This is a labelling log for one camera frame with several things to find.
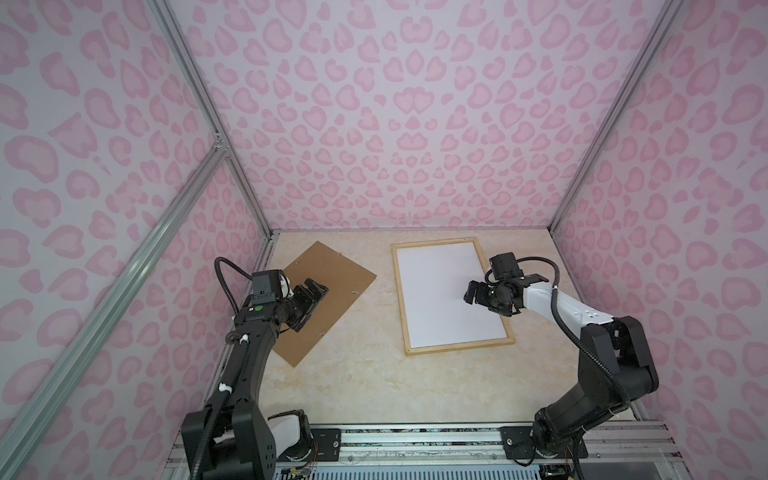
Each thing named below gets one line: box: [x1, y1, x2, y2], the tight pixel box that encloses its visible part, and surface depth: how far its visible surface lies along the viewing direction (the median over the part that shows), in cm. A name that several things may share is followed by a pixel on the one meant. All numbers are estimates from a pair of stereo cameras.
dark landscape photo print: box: [396, 242, 508, 348], surface depth 97 cm
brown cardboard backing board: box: [272, 241, 377, 368], surface depth 111 cm
